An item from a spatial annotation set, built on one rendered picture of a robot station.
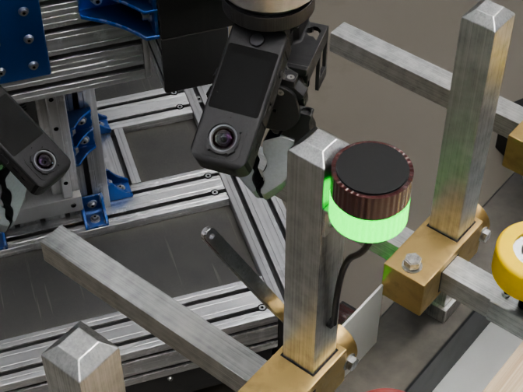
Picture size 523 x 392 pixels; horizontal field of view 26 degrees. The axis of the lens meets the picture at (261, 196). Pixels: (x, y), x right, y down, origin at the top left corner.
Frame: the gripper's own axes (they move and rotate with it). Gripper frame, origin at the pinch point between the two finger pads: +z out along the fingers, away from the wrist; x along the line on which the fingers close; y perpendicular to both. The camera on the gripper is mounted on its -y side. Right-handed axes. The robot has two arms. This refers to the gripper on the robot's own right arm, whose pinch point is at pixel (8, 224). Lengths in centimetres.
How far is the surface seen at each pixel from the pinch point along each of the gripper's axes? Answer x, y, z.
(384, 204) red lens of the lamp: -2, -44, -30
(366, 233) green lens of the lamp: -2, -43, -27
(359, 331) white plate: -16.1, -34.7, 6.5
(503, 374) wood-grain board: -11, -53, -7
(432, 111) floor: -127, 18, 83
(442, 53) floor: -146, 28, 82
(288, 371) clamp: -1.3, -36.7, -4.4
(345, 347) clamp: -7.2, -38.8, -3.6
